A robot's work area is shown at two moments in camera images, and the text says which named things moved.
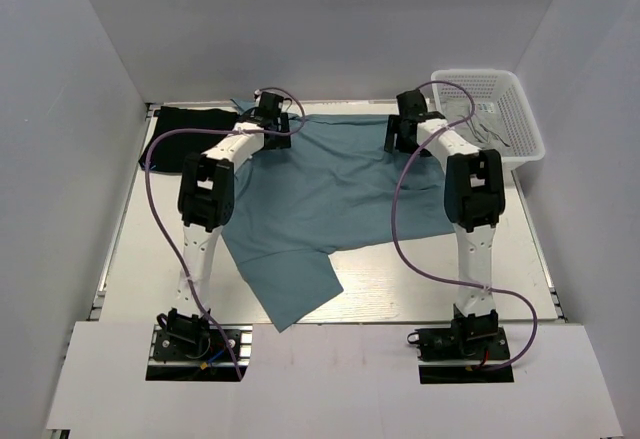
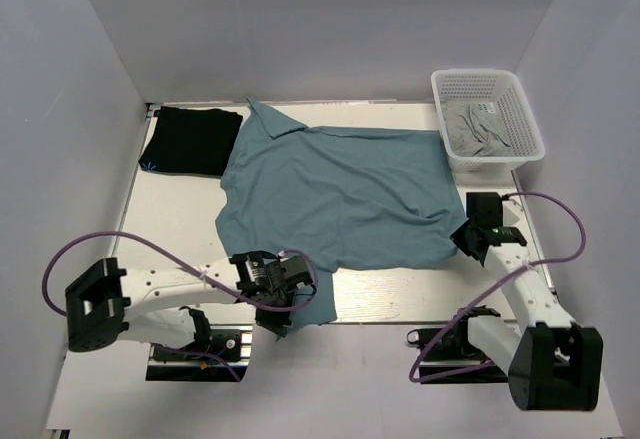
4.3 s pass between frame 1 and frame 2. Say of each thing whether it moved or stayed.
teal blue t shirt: moved
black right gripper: moved
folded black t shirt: stayed
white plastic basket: stayed
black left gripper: moved
